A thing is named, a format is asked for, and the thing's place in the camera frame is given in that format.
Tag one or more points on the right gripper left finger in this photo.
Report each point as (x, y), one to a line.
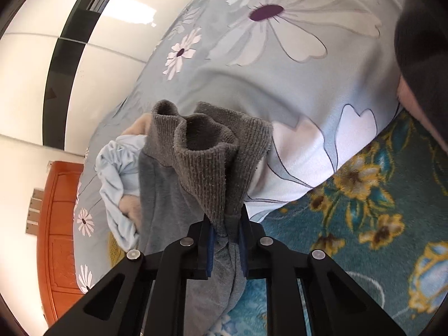
(184, 264)

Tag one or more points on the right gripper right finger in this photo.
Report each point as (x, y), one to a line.
(263, 257)

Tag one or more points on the grey fleece sweatpants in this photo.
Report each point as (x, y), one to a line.
(195, 167)

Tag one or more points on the person's right hand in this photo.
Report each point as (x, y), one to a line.
(408, 101)

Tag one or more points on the olive green garment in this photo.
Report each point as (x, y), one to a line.
(116, 253)

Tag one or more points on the beige pink garment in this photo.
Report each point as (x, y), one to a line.
(129, 204)

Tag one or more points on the light blue shirt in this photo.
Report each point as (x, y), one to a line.
(117, 169)

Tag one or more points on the teal floral blanket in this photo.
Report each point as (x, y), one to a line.
(383, 218)

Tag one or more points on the orange wooden headboard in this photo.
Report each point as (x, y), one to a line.
(58, 287)

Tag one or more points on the grey floral duvet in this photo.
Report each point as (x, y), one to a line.
(323, 73)

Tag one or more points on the black sleeve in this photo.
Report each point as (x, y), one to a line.
(421, 53)

